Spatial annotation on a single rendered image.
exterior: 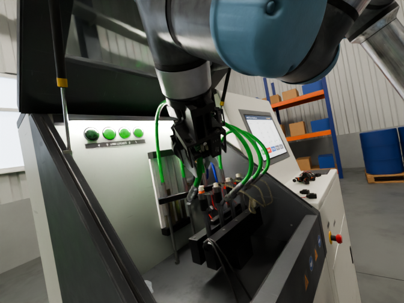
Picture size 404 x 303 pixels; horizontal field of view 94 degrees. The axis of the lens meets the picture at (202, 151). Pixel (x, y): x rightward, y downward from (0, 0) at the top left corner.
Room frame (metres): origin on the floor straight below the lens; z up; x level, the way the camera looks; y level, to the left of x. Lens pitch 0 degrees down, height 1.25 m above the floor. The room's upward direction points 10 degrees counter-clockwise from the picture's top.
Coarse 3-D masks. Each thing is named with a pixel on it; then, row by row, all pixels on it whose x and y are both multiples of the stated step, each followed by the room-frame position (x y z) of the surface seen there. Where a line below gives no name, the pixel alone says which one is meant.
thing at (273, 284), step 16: (304, 224) 0.63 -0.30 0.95; (304, 240) 0.54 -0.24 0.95; (288, 256) 0.48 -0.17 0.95; (304, 256) 0.51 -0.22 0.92; (320, 256) 0.64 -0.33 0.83; (272, 272) 0.43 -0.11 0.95; (288, 272) 0.43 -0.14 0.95; (304, 272) 0.50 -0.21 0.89; (320, 272) 0.61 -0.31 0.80; (272, 288) 0.39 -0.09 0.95; (288, 288) 0.41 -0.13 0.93; (304, 288) 0.48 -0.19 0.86
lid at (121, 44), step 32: (32, 0) 0.38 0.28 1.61; (64, 0) 0.40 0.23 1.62; (96, 0) 0.45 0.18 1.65; (128, 0) 0.48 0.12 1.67; (32, 32) 0.42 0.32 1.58; (64, 32) 0.45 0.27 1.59; (96, 32) 0.50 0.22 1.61; (128, 32) 0.54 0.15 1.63; (32, 64) 0.47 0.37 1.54; (96, 64) 0.57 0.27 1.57; (128, 64) 0.63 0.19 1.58; (32, 96) 0.53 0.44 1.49; (96, 96) 0.64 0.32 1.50; (128, 96) 0.71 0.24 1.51; (160, 96) 0.81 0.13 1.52
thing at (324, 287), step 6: (324, 264) 0.67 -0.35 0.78; (324, 270) 0.65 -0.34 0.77; (324, 276) 0.64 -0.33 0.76; (324, 282) 0.63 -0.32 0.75; (330, 282) 0.69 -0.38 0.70; (318, 288) 0.57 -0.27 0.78; (324, 288) 0.62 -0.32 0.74; (330, 288) 0.68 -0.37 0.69; (318, 294) 0.56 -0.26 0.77; (324, 294) 0.61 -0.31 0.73; (330, 294) 0.67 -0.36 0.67; (318, 300) 0.55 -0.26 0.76; (324, 300) 0.60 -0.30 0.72; (330, 300) 0.66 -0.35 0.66
